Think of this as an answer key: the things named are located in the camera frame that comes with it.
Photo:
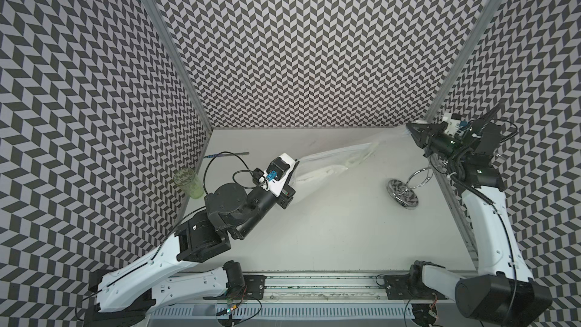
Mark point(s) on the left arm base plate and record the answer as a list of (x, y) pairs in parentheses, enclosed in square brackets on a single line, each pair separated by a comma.
[(253, 287)]

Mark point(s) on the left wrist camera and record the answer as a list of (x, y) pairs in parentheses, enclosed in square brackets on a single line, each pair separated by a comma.
[(278, 175)]

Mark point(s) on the purple toothbrush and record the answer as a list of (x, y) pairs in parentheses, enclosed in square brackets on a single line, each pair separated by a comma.
[(226, 154)]

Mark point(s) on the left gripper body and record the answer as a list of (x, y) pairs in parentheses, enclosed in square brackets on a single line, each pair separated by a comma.
[(259, 200)]

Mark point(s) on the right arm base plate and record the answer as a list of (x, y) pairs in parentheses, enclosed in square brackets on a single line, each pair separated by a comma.
[(404, 287)]

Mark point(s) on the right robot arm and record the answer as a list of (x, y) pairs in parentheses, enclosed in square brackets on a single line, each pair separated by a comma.
[(498, 251)]

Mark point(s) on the aluminium frame rail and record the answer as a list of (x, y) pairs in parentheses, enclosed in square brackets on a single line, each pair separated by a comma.
[(327, 284)]

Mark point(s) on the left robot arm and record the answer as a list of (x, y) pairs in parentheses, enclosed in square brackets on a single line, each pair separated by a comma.
[(126, 296)]

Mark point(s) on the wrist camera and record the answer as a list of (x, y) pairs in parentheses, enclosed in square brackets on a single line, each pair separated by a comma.
[(278, 175), (455, 126)]

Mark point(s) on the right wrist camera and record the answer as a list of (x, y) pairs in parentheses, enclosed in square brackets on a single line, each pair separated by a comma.
[(455, 126)]

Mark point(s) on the green plastic cup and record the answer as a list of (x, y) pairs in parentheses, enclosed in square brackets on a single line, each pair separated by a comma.
[(188, 181)]

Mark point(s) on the clear plastic vacuum bag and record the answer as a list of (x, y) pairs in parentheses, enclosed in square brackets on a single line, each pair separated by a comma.
[(315, 171)]

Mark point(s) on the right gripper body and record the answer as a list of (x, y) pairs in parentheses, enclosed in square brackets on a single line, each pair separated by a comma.
[(447, 146)]

